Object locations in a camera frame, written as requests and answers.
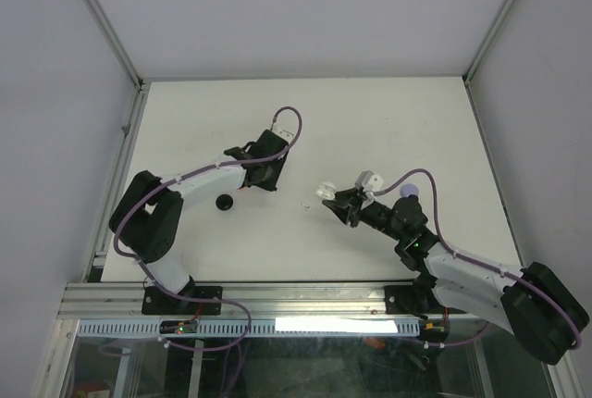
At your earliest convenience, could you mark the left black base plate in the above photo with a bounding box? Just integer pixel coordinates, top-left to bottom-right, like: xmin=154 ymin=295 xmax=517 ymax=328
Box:
xmin=141 ymin=284 xmax=224 ymax=316

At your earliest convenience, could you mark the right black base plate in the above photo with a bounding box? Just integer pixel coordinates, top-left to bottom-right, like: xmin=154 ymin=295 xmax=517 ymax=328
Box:
xmin=383 ymin=283 xmax=445 ymax=319

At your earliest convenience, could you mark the left aluminium frame post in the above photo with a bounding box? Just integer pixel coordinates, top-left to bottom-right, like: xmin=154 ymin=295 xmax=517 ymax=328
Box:
xmin=82 ymin=0 xmax=144 ymax=90

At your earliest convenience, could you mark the aluminium mounting rail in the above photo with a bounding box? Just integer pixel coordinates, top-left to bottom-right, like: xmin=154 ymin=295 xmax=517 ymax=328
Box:
xmin=57 ymin=280 xmax=411 ymax=319

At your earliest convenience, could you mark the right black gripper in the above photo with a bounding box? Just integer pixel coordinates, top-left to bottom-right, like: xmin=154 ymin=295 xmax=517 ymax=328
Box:
xmin=322 ymin=186 xmax=406 ymax=243

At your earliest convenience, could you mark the white earbud charging case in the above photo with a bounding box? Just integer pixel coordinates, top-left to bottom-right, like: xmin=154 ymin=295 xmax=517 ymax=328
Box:
xmin=315 ymin=181 xmax=337 ymax=201

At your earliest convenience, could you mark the black earbud charging case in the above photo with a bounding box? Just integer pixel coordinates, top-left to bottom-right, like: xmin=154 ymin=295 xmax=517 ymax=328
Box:
xmin=216 ymin=193 xmax=234 ymax=211

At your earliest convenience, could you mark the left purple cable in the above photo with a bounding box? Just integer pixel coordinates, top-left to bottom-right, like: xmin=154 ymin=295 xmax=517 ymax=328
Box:
xmin=113 ymin=106 xmax=304 ymax=297

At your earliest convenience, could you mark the grey slotted cable duct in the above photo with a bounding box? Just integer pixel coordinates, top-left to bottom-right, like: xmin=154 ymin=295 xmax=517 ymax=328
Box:
xmin=78 ymin=317 xmax=420 ymax=339

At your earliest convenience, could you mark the aluminium frame post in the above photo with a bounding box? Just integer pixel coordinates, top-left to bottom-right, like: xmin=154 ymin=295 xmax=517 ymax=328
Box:
xmin=82 ymin=0 xmax=144 ymax=90
xmin=462 ymin=0 xmax=518 ymax=87

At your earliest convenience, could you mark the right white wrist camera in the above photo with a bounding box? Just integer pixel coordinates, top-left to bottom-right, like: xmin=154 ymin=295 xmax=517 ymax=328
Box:
xmin=354 ymin=170 xmax=384 ymax=200

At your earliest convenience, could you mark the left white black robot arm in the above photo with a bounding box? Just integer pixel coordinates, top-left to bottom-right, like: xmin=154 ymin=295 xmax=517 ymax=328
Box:
xmin=109 ymin=130 xmax=289 ymax=314

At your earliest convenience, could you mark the right aluminium frame post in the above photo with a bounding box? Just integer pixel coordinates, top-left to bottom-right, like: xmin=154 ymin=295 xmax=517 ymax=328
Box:
xmin=462 ymin=0 xmax=518 ymax=87

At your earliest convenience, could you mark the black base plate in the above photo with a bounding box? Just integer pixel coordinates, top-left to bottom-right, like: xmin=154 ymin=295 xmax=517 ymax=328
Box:
xmin=383 ymin=283 xmax=445 ymax=319
xmin=141 ymin=284 xmax=224 ymax=316

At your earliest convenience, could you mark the purple earbud charging case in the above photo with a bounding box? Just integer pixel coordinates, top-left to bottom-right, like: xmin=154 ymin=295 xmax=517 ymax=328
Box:
xmin=400 ymin=183 xmax=420 ymax=198

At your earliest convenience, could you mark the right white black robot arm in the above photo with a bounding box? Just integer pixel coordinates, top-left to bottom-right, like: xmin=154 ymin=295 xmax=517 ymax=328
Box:
xmin=316 ymin=184 xmax=590 ymax=365

